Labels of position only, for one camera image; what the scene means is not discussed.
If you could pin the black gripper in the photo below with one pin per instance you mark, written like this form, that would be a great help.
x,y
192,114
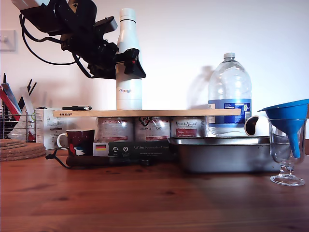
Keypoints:
x,y
106,55

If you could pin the white Google water bottle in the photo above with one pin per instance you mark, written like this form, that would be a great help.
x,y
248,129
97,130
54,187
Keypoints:
x,y
128,96

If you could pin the wooden IKEA board shelf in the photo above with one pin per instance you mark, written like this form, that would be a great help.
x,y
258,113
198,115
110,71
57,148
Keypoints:
x,y
157,113

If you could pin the large clear plastic water bottle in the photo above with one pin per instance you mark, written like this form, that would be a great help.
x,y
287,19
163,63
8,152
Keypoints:
x,y
229,84

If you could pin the black pen with silver clip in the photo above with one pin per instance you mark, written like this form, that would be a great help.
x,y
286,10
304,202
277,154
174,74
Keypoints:
x,y
76,108

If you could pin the tin can red white label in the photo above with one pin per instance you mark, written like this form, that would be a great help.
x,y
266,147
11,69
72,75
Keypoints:
x,y
115,130

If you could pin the tin can black logo print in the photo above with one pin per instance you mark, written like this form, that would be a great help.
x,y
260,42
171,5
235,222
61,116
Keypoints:
x,y
152,130

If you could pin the dark box with German flag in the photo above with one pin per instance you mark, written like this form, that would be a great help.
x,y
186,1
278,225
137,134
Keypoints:
x,y
140,149

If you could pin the dark red patterned mug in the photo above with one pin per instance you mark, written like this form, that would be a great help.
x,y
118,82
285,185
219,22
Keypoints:
x,y
80,142

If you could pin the tin can script lettering label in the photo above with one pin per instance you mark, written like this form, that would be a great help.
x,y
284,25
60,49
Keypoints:
x,y
188,126

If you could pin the white printed carton box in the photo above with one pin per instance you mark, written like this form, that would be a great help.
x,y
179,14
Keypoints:
x,y
50,130

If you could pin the white card with black stripes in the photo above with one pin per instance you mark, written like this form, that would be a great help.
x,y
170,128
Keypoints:
x,y
27,104

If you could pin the blue booklet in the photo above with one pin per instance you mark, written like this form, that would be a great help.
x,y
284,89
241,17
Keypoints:
x,y
10,95

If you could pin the red book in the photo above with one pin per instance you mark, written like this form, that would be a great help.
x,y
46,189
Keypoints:
x,y
9,104

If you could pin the large round cork trivet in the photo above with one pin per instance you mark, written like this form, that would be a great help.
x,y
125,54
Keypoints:
x,y
27,153

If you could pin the small round cork trivet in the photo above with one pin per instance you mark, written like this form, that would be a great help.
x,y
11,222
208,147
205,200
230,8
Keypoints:
x,y
12,143

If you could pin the grey metal baking pan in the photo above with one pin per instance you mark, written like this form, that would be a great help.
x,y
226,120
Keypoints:
x,y
224,155

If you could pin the white round device black opening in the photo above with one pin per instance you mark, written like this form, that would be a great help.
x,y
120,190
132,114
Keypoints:
x,y
262,127

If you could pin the blue plastic funnel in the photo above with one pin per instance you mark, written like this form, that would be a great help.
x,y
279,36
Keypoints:
x,y
288,113

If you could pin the clear footed glass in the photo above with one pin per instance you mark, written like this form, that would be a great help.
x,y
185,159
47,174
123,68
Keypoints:
x,y
278,145

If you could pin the white wall switch plate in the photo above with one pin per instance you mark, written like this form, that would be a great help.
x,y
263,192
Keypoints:
x,y
8,40

